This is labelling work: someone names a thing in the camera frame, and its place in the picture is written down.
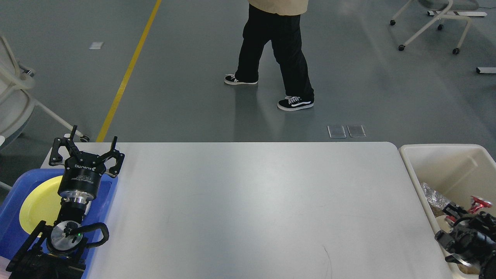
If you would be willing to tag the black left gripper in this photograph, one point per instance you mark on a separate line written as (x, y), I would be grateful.
(81, 180)

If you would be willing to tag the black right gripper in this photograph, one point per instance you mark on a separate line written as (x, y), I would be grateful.
(471, 242)

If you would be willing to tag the foil tray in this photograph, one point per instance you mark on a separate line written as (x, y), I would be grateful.
(437, 201)

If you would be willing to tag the crushed red soda can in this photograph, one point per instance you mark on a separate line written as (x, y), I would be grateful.
(477, 203)

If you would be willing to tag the yellow-green plastic plate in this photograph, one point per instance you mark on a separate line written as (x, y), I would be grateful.
(43, 203)

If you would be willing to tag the white paper cup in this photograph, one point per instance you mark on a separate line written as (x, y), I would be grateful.
(445, 223)

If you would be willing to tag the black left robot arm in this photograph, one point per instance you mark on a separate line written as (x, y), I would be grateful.
(59, 250)

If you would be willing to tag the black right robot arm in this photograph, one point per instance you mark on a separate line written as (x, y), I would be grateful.
(471, 240)

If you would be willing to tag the cream plastic bin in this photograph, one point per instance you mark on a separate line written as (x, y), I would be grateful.
(457, 171)

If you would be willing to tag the white chair leg left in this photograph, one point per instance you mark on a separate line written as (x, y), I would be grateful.
(16, 103)

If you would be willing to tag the blue plastic tray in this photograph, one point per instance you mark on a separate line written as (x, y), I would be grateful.
(12, 235)

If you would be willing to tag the floor outlet plates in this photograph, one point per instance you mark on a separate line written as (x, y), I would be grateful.
(344, 131)

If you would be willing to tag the white bar on floor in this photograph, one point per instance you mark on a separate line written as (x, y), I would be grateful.
(486, 70)

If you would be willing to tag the white office chair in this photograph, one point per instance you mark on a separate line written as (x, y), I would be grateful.
(458, 10)

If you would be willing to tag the person in tan jacket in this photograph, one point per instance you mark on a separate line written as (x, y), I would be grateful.
(278, 22)

